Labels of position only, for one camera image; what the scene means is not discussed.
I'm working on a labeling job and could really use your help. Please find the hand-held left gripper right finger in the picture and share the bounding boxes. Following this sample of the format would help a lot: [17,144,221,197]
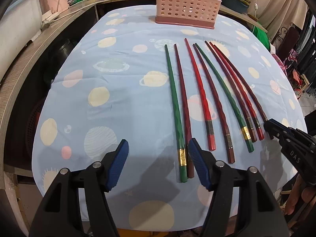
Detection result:
[188,138,289,237]

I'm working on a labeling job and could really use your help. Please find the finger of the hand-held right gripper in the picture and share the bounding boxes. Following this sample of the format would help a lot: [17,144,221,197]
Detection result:
[264,118,290,139]

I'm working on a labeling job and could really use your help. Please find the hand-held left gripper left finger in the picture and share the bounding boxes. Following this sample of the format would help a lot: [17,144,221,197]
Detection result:
[29,139,129,237]

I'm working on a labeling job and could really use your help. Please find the bright red chopstick silver band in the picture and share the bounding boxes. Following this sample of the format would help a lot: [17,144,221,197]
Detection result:
[184,38,217,151]
[209,41,265,141]

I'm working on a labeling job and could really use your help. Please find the dark red chopstick silver band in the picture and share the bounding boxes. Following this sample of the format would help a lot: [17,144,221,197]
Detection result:
[205,40,258,143]
[193,44,235,164]

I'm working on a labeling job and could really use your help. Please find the green chopstick gold band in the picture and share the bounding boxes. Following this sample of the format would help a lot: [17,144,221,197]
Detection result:
[195,43,255,153]
[164,44,187,183]

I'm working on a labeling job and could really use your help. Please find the pink perforated utensil holder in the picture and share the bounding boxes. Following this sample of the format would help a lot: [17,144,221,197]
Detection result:
[155,0,220,29]

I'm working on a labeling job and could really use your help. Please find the person's right hand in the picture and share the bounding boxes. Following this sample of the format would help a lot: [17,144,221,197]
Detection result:
[283,177,316,216]

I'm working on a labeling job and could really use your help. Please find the pink floral cloth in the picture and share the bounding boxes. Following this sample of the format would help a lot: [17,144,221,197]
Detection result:
[270,46,287,72]

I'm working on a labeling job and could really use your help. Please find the light blue planet print tablecloth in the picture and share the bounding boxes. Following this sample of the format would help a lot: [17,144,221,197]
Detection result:
[32,5,309,229]

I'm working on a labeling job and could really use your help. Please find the green bag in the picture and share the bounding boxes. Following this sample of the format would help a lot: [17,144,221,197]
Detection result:
[252,22,268,45]

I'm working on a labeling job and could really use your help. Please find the beige curtain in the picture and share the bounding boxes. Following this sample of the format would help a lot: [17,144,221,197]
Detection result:
[247,0,309,43]

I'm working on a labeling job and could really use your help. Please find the white bin with grey-blue lid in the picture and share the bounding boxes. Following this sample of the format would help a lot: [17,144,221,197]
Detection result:
[0,0,44,53]

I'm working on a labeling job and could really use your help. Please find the white power plug with cable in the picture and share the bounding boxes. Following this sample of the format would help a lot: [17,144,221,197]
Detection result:
[40,0,114,28]

